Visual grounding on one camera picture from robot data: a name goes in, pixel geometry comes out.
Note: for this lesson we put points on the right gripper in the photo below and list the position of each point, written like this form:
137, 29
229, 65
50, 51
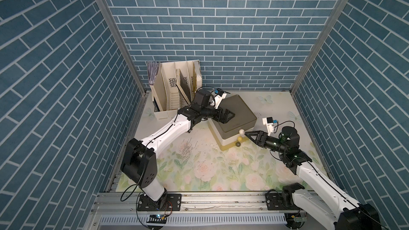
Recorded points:
261, 139

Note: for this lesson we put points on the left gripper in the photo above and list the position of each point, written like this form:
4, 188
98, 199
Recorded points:
222, 120

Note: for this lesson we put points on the grey three-drawer cabinet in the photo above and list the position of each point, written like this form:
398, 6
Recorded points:
230, 143

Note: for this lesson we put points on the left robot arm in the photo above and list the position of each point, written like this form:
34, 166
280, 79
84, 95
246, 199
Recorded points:
139, 162

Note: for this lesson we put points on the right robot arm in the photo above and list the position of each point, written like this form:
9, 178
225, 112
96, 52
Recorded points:
319, 179

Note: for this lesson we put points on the white file organizer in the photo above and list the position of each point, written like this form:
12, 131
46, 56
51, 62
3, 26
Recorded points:
165, 95

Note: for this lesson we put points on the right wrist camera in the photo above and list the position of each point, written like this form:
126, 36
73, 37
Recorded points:
271, 125

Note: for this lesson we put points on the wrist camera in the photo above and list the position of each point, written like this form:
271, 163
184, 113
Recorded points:
219, 95
271, 125

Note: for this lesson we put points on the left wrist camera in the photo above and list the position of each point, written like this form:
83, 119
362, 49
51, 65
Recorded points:
219, 95

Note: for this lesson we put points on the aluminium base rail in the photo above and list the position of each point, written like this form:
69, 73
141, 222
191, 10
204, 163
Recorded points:
213, 209

